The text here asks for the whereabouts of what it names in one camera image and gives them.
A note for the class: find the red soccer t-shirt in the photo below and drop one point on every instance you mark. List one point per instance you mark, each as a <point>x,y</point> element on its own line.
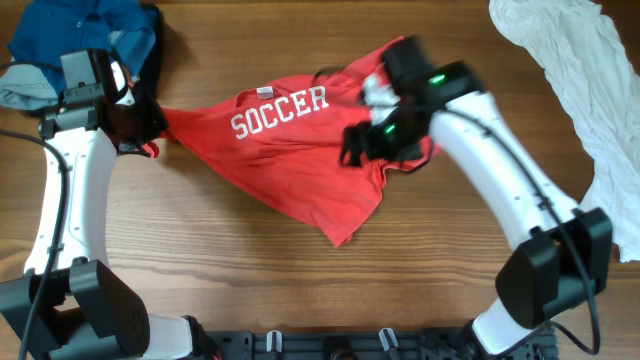
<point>285,150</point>

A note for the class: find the grey folded garment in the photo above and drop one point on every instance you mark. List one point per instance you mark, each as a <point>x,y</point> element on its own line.
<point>25,87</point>

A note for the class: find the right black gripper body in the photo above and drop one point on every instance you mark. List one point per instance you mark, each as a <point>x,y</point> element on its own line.
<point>392,138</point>

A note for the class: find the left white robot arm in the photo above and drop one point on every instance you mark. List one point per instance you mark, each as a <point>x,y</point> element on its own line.
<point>69,304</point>

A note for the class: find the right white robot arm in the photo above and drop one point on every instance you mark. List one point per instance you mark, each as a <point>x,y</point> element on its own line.
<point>559,253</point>

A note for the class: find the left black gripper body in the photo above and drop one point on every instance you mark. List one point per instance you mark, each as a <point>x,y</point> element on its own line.
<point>145,122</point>

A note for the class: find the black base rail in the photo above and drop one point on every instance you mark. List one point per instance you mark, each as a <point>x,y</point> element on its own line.
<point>380,345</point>

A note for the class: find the white crumpled cloth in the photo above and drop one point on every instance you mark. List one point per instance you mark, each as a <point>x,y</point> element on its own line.
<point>585,62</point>

